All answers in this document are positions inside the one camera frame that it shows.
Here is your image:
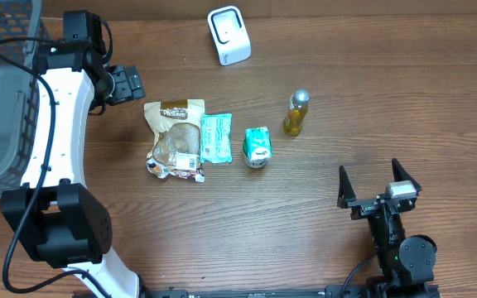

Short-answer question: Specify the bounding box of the dark grey plastic basket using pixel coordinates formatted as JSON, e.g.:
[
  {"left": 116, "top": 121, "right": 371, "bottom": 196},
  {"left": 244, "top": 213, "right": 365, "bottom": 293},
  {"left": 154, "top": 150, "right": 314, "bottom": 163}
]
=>
[{"left": 0, "top": 0, "right": 49, "bottom": 195}]

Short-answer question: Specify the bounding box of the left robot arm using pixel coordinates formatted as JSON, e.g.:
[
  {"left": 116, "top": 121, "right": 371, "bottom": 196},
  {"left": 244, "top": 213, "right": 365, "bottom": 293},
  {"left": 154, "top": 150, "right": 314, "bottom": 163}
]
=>
[{"left": 0, "top": 10, "right": 146, "bottom": 297}]

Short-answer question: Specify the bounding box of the white barcode scanner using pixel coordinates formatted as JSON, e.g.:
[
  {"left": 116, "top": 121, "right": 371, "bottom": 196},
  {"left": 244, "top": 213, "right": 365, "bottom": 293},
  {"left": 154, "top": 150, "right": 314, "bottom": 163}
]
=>
[{"left": 207, "top": 5, "right": 252, "bottom": 66}]

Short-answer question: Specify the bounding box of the yellow drink bottle silver cap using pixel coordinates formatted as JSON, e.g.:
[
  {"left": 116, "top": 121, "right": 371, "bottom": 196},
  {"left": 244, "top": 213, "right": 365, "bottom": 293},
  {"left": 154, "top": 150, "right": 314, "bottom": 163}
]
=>
[{"left": 282, "top": 89, "right": 310, "bottom": 137}]

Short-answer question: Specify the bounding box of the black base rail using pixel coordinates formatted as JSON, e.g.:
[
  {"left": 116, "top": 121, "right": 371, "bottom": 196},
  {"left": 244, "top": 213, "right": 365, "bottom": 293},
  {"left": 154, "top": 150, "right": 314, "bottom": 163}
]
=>
[{"left": 72, "top": 283, "right": 442, "bottom": 298}]

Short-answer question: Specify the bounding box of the green white drink carton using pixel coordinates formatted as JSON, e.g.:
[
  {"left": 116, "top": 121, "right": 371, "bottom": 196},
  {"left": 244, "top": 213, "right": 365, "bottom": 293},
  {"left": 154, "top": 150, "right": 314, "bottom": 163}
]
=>
[{"left": 243, "top": 127, "right": 272, "bottom": 168}]

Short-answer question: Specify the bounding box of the brown Pantree snack bag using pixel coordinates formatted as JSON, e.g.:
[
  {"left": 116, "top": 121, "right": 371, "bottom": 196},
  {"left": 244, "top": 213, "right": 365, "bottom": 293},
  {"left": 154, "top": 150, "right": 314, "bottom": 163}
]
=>
[{"left": 144, "top": 99, "right": 205, "bottom": 183}]

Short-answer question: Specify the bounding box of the teal snack packet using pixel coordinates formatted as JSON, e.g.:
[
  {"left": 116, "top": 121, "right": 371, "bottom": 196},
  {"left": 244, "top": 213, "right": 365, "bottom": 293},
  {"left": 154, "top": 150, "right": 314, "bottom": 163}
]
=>
[{"left": 200, "top": 113, "right": 233, "bottom": 164}]

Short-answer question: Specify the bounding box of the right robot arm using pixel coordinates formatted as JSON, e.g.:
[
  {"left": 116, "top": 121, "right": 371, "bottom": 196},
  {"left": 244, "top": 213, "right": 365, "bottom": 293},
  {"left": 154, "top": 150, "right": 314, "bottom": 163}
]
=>
[{"left": 337, "top": 159, "right": 440, "bottom": 297}]

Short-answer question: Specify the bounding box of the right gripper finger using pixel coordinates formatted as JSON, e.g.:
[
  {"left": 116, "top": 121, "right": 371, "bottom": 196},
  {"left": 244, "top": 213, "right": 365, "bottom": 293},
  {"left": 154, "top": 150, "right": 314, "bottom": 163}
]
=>
[
  {"left": 337, "top": 166, "right": 356, "bottom": 209},
  {"left": 392, "top": 158, "right": 422, "bottom": 193}
]

